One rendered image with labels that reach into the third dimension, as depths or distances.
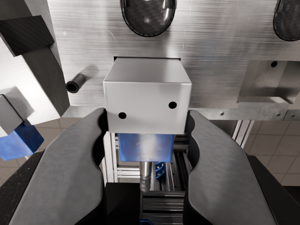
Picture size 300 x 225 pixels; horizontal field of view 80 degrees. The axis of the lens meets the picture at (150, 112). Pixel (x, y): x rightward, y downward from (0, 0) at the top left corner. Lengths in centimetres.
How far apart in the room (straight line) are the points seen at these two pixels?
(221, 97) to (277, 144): 152
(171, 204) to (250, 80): 45
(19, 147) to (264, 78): 28
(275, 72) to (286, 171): 177
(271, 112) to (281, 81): 11
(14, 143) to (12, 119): 3
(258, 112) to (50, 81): 29
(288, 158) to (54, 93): 178
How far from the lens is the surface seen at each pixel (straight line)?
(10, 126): 24
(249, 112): 31
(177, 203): 59
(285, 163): 188
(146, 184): 19
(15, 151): 27
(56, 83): 25
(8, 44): 21
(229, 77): 17
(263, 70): 21
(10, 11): 24
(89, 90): 17
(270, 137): 161
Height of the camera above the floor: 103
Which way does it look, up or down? 59 degrees down
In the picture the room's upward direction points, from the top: 178 degrees clockwise
